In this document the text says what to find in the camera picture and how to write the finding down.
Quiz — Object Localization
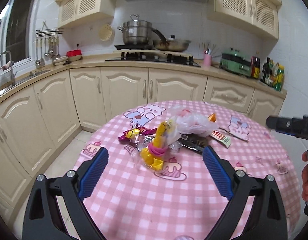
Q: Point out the red white small packet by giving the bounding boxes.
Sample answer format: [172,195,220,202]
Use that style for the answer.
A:
[210,130,231,148]

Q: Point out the black snack packet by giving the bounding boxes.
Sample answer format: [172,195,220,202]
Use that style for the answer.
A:
[178,134,210,155]

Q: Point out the white plastic bag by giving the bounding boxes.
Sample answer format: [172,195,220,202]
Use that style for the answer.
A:
[170,105,218,137]

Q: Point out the yellow pink snack wrapper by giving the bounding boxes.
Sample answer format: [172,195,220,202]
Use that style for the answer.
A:
[140,119,180,171]

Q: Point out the purple candy wrapper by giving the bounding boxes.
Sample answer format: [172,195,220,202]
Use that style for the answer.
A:
[118,126,157,142]

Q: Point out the lower kitchen cabinets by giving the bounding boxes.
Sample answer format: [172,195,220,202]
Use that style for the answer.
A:
[0,65,286,221]

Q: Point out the person's right hand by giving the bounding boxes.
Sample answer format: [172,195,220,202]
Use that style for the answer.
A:
[301,164,308,202]

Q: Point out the green yellow condiment bottles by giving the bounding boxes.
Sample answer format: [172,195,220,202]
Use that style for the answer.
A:
[260,57,285,92]

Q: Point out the pink checkered tablecloth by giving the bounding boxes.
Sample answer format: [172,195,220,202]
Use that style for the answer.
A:
[76,100,301,239]

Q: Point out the pink utensil holder cup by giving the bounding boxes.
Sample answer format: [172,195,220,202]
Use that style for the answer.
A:
[203,54,212,68]

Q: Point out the right upper cabinet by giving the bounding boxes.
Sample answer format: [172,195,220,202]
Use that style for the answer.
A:
[209,0,282,40]

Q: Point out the cabinet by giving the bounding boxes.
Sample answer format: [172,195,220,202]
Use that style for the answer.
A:
[209,0,282,40]
[55,0,117,28]

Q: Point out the sink faucet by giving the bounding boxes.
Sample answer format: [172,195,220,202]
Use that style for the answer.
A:
[0,51,17,86]

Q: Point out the steel wok pan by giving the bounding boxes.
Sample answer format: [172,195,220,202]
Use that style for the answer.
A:
[152,35,191,53]

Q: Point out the red container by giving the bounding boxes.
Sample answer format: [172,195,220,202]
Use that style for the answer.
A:
[66,49,82,57]

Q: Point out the hanging utensil rack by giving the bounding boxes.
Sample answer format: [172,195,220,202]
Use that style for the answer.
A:
[35,21,65,69]

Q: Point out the black gas stove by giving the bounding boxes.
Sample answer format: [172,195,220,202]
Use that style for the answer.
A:
[105,45,200,68]

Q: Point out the steel stock pot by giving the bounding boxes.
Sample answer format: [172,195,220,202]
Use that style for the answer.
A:
[117,14,166,45]

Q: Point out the round bamboo trivet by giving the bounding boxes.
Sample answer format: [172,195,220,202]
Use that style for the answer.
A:
[98,24,114,42]

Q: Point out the left upper cabinet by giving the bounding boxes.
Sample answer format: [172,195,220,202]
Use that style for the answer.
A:
[55,0,117,28]

